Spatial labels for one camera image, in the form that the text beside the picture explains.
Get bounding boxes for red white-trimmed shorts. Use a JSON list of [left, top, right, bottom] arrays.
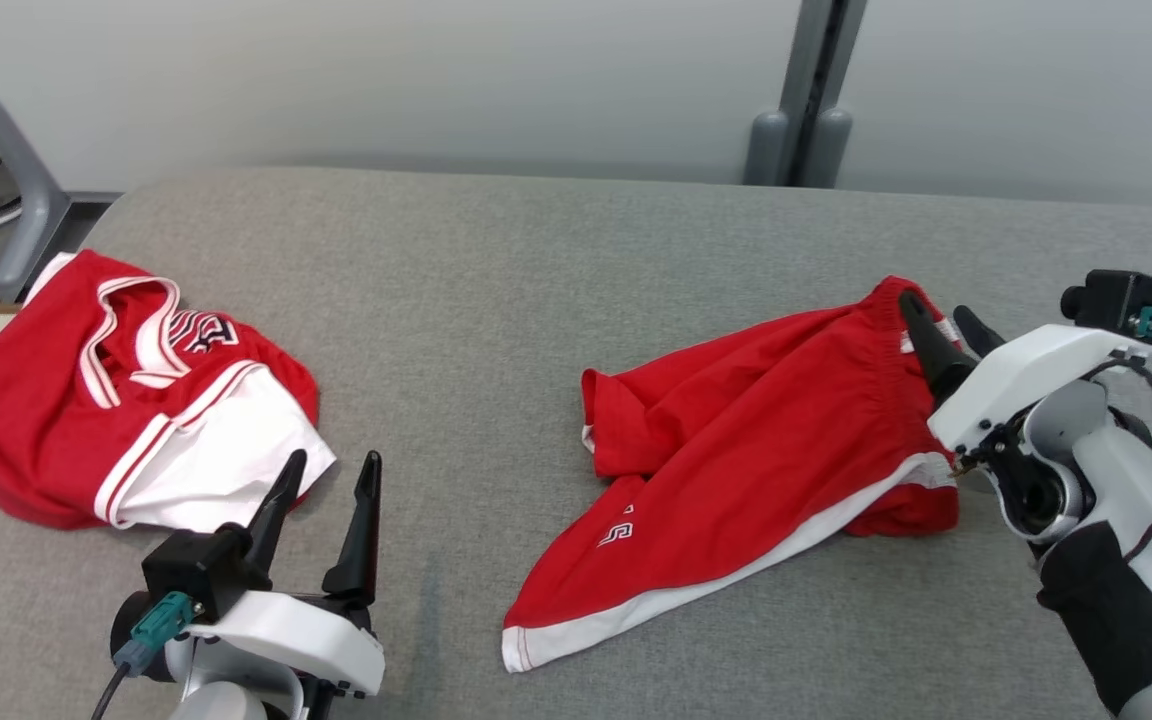
[[501, 275, 967, 674]]

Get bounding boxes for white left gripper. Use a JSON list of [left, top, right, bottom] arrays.
[[186, 449, 388, 720]]

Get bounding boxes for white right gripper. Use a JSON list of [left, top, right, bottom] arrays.
[[898, 290, 1152, 456]]

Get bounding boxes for red white basketball jersey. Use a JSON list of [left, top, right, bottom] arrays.
[[0, 248, 339, 533]]

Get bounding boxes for grey angled partition post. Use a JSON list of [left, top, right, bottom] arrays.
[[0, 35, 74, 304]]

